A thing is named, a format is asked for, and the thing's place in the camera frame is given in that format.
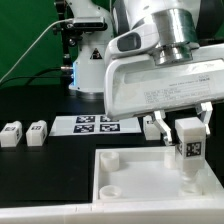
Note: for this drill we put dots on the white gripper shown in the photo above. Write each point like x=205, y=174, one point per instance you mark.
x=135, y=86

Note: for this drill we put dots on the white obstacle fence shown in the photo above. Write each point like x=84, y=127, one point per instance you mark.
x=204, y=211

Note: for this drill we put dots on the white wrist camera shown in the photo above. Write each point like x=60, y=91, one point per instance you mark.
x=130, y=44

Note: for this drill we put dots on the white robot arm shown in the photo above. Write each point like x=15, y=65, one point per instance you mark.
x=180, y=24

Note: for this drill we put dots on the white sheet with markers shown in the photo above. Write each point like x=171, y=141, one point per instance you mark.
x=92, y=125

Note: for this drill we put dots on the white square table top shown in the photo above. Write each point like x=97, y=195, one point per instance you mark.
x=136, y=174

